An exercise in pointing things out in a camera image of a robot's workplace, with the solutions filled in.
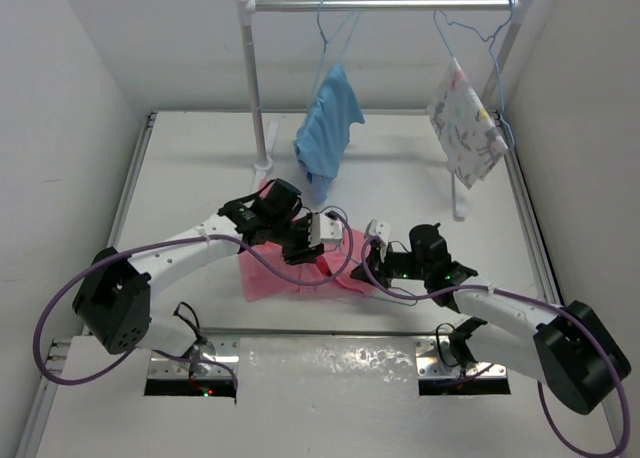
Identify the blue wire hanger at post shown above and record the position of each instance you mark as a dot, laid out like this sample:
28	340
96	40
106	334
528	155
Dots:
502	78

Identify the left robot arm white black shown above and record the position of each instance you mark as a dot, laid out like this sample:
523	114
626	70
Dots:
115	299

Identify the white metal clothes rack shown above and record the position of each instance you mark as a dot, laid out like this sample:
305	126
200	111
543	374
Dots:
395	61

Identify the white patterned t shirt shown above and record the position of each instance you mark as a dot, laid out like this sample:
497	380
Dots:
467	134

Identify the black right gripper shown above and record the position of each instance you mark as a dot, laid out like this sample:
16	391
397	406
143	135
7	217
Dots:
379	268

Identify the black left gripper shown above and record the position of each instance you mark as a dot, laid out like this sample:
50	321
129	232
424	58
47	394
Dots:
301	250

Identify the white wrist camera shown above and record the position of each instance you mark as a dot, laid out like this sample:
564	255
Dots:
325	230
380	230

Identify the white front cover board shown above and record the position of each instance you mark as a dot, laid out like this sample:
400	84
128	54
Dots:
314	397

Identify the blue hanger with patterned shirt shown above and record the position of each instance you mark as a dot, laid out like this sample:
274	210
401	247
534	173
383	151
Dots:
489	40

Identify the pink t shirt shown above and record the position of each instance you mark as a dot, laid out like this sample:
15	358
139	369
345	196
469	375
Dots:
260	283

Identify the blue wire hanger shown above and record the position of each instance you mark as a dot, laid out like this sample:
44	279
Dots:
502	78
400	298

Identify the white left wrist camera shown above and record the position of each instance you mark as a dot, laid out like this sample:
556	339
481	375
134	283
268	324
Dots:
325	230

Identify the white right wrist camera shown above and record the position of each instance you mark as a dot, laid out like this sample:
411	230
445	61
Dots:
380	230

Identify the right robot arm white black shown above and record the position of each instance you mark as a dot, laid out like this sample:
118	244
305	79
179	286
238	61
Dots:
568	349

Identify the blue t shirt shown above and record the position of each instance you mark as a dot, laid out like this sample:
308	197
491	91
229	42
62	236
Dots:
324	135

